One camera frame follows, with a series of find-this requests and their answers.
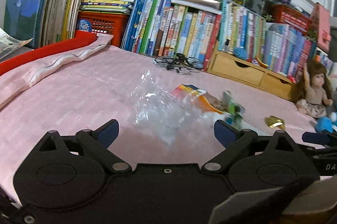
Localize pink folded quilt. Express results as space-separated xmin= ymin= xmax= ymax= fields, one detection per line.
xmin=1 ymin=33 xmax=113 ymax=108

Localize pink box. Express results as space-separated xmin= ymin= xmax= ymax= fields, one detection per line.
xmin=310 ymin=3 xmax=331 ymax=53

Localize row of upright books centre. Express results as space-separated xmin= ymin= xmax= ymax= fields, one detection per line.
xmin=121 ymin=0 xmax=221 ymax=71

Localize red basket on shelf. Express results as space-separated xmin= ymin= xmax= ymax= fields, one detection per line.
xmin=272 ymin=4 xmax=312 ymax=35

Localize upright books beside blue book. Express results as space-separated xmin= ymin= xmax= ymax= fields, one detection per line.
xmin=39 ymin=0 xmax=81 ymax=47

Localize colourful snack wrapper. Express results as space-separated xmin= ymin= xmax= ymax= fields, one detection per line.
xmin=170 ymin=84 xmax=245 ymax=130

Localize brown haired doll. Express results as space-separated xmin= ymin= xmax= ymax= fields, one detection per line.
xmin=291 ymin=60 xmax=333 ymax=119

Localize red mat edge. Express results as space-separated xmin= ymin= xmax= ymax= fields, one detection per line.
xmin=0 ymin=30 xmax=97 ymax=76

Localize clear plastic bag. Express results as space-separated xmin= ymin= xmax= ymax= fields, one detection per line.
xmin=129 ymin=70 xmax=214 ymax=145

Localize blue Doraemon plush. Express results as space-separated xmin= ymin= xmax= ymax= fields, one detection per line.
xmin=315 ymin=112 xmax=337 ymax=133

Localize wooden drawer organizer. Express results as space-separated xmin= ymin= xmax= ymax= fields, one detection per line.
xmin=207 ymin=45 xmax=294 ymax=101

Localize row of books on organizer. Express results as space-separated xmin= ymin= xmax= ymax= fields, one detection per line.
xmin=218 ymin=0 xmax=312 ymax=83

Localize red plastic basket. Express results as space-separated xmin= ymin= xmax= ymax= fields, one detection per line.
xmin=76 ymin=11 xmax=129 ymax=47

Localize large blue book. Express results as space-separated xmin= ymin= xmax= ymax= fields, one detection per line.
xmin=3 ymin=0 xmax=47 ymax=49

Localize open magazine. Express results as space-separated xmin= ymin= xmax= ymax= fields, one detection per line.
xmin=0 ymin=28 xmax=32 ymax=59

